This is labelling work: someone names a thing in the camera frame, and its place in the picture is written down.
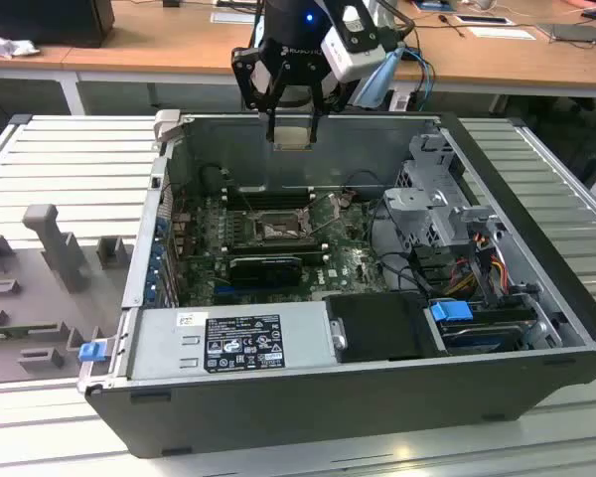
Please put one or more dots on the CPU socket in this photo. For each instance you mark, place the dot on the CPU socket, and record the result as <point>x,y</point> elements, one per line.
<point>273,227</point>

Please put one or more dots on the crumpled white paper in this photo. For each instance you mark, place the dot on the crumpled white paper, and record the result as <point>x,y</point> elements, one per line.
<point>10,45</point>

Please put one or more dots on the grey parts rack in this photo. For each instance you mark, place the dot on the grey parts rack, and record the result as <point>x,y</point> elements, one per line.
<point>40,308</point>

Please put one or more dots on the brown board heatsink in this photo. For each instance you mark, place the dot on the brown board heatsink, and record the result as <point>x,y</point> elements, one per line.
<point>183,238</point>

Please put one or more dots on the black computer tower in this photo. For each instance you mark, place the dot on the black computer tower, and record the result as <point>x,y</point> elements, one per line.
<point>44,20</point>

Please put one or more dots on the white paper sheet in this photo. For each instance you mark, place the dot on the white paper sheet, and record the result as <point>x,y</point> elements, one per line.
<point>501,32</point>

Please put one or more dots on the blue case latch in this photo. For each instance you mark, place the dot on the blue case latch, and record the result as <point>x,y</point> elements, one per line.
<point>92,352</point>

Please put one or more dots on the green RAM stick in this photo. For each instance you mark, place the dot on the green RAM stick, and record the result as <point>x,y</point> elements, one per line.
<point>10,334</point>

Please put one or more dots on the blue disk carrier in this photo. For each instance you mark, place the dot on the blue disk carrier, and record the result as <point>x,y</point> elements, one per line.
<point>449,312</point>

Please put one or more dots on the dark grey notebook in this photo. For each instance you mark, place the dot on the dark grey notebook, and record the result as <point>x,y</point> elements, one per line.
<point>573,34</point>

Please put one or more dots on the grey power supply unit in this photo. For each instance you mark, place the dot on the grey power supply unit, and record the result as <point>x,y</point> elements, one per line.
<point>154,348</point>

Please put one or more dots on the white framed tablet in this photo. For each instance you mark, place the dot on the white framed tablet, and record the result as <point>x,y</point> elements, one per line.
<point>484,20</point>

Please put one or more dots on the white power adapter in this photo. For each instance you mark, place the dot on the white power adapter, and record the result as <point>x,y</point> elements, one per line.
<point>400,102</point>

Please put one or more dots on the black graphics card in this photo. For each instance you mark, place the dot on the black graphics card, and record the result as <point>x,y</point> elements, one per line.
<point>263,270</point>

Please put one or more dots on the wooden desk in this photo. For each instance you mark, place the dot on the wooden desk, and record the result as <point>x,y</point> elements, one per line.
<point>179,45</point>

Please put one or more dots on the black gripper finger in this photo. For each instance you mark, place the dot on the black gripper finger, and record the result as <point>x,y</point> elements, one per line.
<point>243,74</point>
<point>335,99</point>

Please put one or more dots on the hard disk drive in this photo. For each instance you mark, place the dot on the hard disk drive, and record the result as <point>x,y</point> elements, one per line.
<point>477,338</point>

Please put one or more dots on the black open PC case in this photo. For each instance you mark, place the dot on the black open PC case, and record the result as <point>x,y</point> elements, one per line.
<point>278,412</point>

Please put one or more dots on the silver square CPU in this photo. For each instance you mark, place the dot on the silver square CPU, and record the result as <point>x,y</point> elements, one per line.
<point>292,138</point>

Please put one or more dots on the blue card retainer clip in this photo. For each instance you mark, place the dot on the blue card retainer clip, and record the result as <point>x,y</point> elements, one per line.
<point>151,293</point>
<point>153,270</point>
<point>157,248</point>
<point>161,226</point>

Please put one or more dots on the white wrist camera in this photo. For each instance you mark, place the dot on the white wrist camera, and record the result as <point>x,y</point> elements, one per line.
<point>352,59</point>

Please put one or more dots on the green motherboard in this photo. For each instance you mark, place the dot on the green motherboard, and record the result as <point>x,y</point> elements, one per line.
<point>347,258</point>

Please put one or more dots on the pale blue teach pendant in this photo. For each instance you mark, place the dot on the pale blue teach pendant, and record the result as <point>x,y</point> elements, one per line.
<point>377,84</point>

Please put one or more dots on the black plastic shroud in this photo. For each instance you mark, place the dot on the black plastic shroud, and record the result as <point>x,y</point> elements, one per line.
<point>377,328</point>

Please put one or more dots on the blue expansion slot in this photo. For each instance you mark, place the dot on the blue expansion slot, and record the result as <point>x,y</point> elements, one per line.
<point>222,288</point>

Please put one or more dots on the silver metal disk bay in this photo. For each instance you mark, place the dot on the silver metal disk bay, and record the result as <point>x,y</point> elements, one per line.
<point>417,208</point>

